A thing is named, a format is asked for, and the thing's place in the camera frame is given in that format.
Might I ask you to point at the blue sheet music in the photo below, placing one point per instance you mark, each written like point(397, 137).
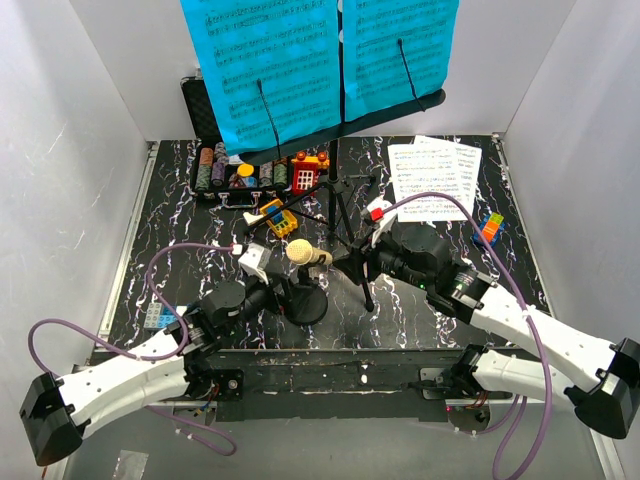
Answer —
point(394, 52)
point(271, 68)

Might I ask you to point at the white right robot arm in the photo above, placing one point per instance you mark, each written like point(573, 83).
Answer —
point(596, 378)

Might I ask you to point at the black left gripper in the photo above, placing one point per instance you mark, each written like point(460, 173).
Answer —
point(288, 302)

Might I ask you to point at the orange green blue block toy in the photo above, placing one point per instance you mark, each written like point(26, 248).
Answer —
point(492, 227)

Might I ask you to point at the black music stand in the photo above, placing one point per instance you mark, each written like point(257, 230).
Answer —
point(333, 134)

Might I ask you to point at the blue grey block stack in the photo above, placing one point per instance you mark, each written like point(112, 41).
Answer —
point(158, 317)

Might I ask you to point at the blue sheet music right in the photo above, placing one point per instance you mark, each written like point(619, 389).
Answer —
point(394, 52)

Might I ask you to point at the red yellow toy block house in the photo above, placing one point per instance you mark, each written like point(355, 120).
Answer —
point(307, 169)

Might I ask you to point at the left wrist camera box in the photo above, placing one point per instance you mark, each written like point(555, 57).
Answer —
point(254, 261)

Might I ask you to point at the white sheet music page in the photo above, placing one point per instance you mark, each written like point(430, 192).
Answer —
point(430, 165)

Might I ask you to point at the white sheet music page under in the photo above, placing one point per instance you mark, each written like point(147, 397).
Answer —
point(468, 159)

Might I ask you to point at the white playing card deck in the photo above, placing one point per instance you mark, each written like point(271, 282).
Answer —
point(235, 159)

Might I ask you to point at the black microphone stand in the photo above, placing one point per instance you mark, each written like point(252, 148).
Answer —
point(307, 302)

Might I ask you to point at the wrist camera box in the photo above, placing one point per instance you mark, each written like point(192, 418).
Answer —
point(254, 261)
point(380, 215)

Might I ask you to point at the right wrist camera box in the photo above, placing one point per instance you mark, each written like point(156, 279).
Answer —
point(380, 215)

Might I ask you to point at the white toy block piece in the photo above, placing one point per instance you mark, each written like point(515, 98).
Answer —
point(251, 219)

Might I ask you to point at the blue sheet music left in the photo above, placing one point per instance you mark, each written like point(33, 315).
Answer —
point(271, 68)

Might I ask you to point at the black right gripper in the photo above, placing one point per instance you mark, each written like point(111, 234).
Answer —
point(368, 248)

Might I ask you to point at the black poker chip case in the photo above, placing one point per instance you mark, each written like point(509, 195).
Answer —
point(211, 177)

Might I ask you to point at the yellow blue block toy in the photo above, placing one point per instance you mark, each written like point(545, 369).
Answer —
point(283, 223)

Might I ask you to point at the yellow dealer button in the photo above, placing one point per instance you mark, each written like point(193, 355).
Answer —
point(245, 170)

